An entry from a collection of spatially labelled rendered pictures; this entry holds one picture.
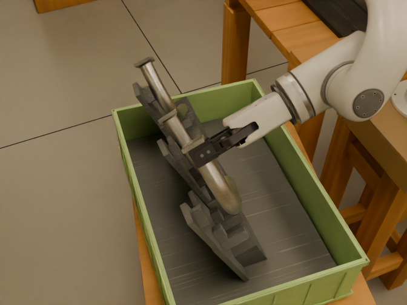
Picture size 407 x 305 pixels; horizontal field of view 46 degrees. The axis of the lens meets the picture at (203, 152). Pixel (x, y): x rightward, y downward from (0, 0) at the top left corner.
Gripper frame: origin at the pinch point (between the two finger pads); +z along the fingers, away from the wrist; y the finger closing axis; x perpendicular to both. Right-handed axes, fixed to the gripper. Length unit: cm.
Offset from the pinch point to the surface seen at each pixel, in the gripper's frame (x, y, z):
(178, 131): -4.4, -16.3, 3.5
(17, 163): -26, -158, 97
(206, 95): -7, -57, -4
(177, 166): 1.8, -17.5, 7.5
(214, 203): 14.6, -28.6, 6.5
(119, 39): -65, -240, 29
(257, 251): 27.9, -24.1, 3.3
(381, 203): 46, -59, -32
